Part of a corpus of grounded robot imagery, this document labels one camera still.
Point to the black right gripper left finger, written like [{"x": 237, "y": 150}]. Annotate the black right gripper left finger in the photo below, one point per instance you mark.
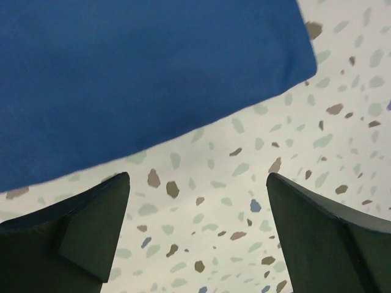
[{"x": 66, "y": 247}]

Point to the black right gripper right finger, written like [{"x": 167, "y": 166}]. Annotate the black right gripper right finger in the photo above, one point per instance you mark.
[{"x": 328, "y": 246}]

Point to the blue surgical cloth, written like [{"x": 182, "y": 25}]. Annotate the blue surgical cloth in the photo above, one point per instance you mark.
[{"x": 88, "y": 82}]

